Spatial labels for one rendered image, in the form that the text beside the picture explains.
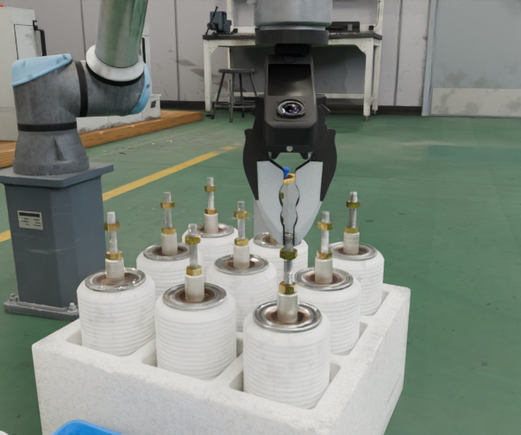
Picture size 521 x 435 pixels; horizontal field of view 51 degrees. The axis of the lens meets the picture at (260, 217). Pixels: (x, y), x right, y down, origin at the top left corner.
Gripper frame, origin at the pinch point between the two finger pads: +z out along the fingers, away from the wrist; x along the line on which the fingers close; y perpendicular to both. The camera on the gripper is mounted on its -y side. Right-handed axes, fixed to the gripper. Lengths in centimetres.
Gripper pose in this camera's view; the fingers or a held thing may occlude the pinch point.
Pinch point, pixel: (288, 234)
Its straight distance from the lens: 57.0
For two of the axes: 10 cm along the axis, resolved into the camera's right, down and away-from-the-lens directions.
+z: 0.0, 9.6, 2.7
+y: 0.7, -2.7, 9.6
